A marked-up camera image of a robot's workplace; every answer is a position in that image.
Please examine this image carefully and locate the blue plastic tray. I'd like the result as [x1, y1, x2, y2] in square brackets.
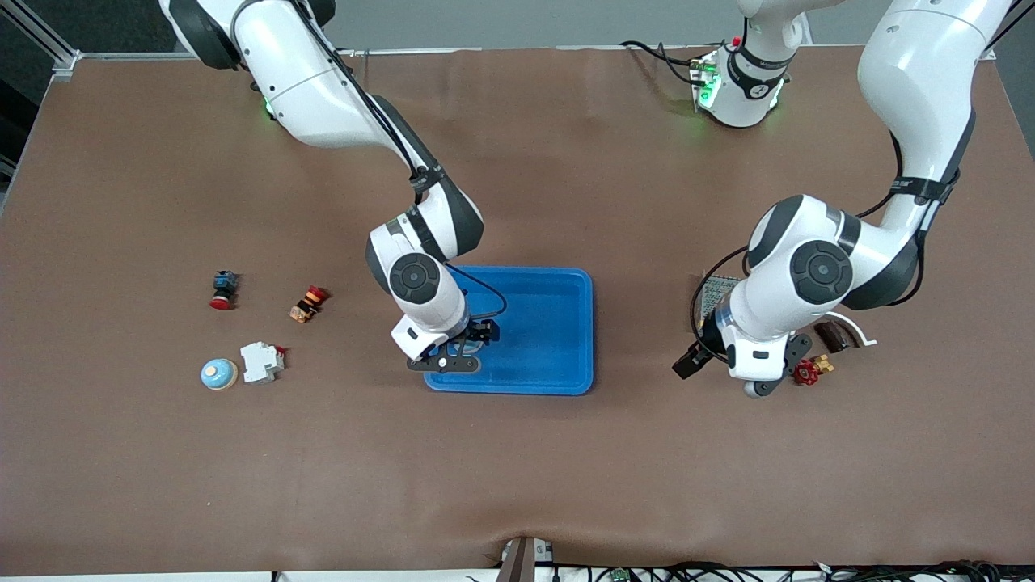
[424, 266, 594, 396]

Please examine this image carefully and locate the brown table cover sheet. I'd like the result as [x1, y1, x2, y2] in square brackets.
[0, 44, 1035, 576]

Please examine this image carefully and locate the white circuit breaker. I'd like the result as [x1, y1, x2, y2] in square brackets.
[240, 342, 286, 384]

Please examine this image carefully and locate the white curved bracket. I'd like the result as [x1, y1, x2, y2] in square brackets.
[833, 311, 878, 349]

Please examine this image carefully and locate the black cable bundle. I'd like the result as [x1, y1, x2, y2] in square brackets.
[558, 560, 1035, 582]

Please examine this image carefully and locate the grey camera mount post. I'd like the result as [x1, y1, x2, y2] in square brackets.
[495, 535, 556, 582]

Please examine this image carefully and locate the metal mesh power supply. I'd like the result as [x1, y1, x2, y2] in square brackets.
[696, 273, 741, 341]

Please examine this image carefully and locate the green lit connector box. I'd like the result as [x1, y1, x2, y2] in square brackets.
[689, 53, 720, 110]

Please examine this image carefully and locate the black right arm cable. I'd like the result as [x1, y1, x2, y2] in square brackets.
[295, 0, 509, 322]

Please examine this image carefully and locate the red emergency stop button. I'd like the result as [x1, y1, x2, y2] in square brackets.
[209, 271, 240, 310]

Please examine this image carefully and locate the orange red selector switch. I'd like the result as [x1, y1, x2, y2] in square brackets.
[289, 285, 327, 324]

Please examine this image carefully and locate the red handled brass valve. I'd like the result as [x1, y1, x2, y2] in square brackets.
[792, 353, 835, 386]

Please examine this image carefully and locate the aluminium frame corner post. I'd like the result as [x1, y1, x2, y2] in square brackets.
[16, 0, 82, 82]

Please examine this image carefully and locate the black left base cable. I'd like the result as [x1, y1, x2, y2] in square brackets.
[621, 40, 708, 88]

